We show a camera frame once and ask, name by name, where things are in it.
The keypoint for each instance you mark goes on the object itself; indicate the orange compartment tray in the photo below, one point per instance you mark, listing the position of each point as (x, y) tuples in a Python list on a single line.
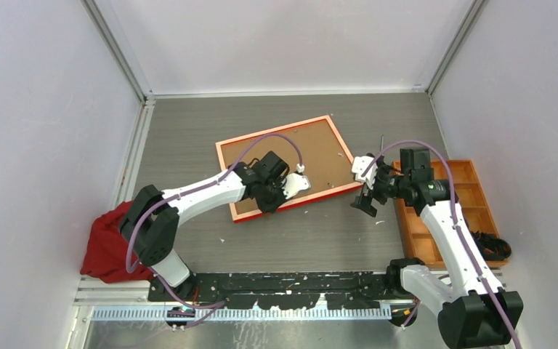
[(417, 239)]

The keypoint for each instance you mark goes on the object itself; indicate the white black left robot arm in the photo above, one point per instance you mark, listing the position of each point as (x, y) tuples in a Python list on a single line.
[(151, 223)]

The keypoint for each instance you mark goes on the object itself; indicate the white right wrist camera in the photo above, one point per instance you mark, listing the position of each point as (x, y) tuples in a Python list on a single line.
[(364, 169)]

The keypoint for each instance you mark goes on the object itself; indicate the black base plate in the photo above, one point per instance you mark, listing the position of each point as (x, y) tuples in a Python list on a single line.
[(295, 291)]

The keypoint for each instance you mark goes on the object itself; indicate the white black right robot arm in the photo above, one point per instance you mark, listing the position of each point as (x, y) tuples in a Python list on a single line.
[(473, 310)]

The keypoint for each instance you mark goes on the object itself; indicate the white slotted cable duct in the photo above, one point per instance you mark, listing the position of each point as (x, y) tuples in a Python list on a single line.
[(167, 313)]

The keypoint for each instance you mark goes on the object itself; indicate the red cloth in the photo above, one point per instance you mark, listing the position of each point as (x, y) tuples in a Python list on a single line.
[(105, 256)]

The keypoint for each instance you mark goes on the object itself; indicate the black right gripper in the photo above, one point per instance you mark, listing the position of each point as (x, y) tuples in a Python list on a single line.
[(363, 201)]

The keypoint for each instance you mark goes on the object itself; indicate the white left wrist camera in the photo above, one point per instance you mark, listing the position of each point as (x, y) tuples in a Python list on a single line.
[(295, 183)]

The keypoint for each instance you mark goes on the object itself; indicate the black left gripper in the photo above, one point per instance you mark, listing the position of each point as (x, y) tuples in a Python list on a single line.
[(266, 206)]

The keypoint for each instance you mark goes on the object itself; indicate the red picture frame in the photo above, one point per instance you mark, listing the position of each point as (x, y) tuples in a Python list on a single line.
[(327, 160)]

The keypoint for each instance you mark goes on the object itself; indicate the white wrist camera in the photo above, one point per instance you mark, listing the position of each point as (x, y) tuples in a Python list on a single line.
[(295, 183), (364, 169)]

